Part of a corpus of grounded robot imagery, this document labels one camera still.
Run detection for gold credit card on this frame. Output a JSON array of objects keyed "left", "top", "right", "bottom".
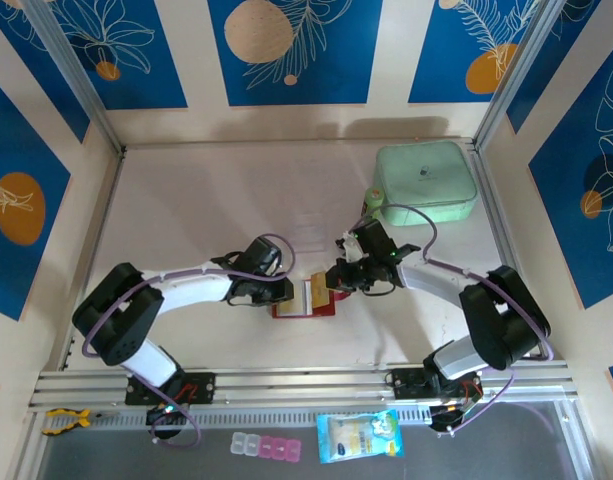
[{"left": 309, "top": 271, "right": 333, "bottom": 309}]

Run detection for red card holder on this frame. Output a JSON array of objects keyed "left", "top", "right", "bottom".
[{"left": 270, "top": 279, "right": 355, "bottom": 320}]

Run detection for small green bottle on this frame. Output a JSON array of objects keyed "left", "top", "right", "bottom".
[{"left": 361, "top": 187, "right": 386, "bottom": 217}]

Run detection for mint green zip case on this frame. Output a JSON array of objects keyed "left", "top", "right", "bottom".
[{"left": 374, "top": 140, "right": 480, "bottom": 227}]

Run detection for pink white pill organizer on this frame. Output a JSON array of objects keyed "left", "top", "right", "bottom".
[{"left": 230, "top": 432, "right": 303, "bottom": 462}]

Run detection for blue white snack packet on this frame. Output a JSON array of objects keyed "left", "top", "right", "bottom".
[{"left": 316, "top": 409, "right": 405, "bottom": 464}]

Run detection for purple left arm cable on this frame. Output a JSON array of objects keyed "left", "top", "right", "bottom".
[{"left": 82, "top": 233, "right": 296, "bottom": 448}]

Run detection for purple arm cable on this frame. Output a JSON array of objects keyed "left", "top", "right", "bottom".
[
  {"left": 82, "top": 233, "right": 296, "bottom": 448},
  {"left": 353, "top": 203, "right": 560, "bottom": 436}
]

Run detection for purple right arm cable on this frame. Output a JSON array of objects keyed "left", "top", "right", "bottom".
[{"left": 353, "top": 203, "right": 560, "bottom": 436}]

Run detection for wide aluminium rail beam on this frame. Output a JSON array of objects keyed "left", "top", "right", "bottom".
[{"left": 28, "top": 362, "right": 580, "bottom": 429}]

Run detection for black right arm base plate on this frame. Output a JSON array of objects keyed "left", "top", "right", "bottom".
[{"left": 391, "top": 367, "right": 483, "bottom": 401}]

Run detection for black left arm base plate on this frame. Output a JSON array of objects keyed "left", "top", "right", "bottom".
[{"left": 124, "top": 370, "right": 217, "bottom": 406}]

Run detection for aluminium side rail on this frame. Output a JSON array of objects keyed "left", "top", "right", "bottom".
[{"left": 466, "top": 141, "right": 545, "bottom": 362}]

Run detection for aluminium frame post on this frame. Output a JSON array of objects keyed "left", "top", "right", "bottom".
[
  {"left": 473, "top": 0, "right": 562, "bottom": 151},
  {"left": 23, "top": 0, "right": 127, "bottom": 154}
]

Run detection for yellow handled pliers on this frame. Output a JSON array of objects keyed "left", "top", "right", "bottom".
[{"left": 40, "top": 407, "right": 117, "bottom": 435}]

